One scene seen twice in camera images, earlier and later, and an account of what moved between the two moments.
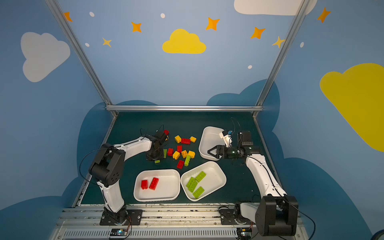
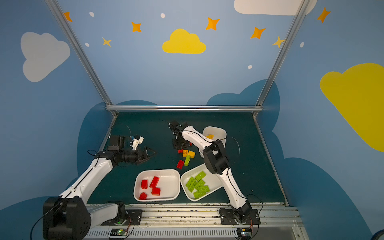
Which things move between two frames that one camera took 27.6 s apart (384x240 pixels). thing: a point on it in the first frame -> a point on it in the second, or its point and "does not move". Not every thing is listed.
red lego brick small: [144, 184] does not move
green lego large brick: [200, 176] does not move
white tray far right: [209, 138] does not move
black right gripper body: [220, 151] -> [176, 141]
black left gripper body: [154, 153] -> [144, 155]
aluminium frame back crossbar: [184, 108] does not move
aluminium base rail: [165, 222] does not move
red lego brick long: [154, 183] does not move
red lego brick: [170, 151] -> [156, 191]
